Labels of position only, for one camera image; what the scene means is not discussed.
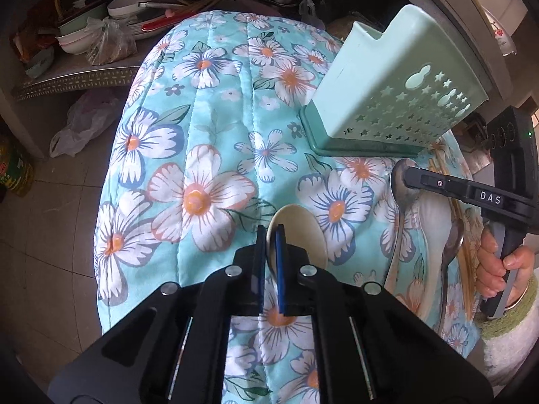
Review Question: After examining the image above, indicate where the large white ladle spoon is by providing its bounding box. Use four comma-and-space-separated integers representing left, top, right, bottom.
417, 191, 452, 322

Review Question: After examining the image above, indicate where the person's right hand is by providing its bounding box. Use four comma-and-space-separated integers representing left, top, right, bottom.
476, 226, 534, 307

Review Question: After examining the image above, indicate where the stack of bowls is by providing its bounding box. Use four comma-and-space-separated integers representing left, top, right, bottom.
56, 0, 165, 56

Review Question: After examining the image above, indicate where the green sleeve cuff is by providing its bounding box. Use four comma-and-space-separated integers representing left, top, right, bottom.
477, 274, 538, 342

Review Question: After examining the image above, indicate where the beige ceramic spoon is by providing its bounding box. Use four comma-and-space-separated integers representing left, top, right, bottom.
267, 204, 329, 282

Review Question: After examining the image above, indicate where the floral quilted cloth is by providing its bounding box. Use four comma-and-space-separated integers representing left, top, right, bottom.
93, 10, 482, 404

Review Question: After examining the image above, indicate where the wooden chopstick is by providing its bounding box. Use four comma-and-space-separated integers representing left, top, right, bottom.
456, 201, 475, 320

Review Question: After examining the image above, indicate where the mint green utensil holder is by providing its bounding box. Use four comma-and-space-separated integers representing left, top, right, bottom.
300, 5, 488, 158

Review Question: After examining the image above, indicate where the white plastic bag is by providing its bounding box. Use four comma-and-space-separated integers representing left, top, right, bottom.
49, 88, 122, 158

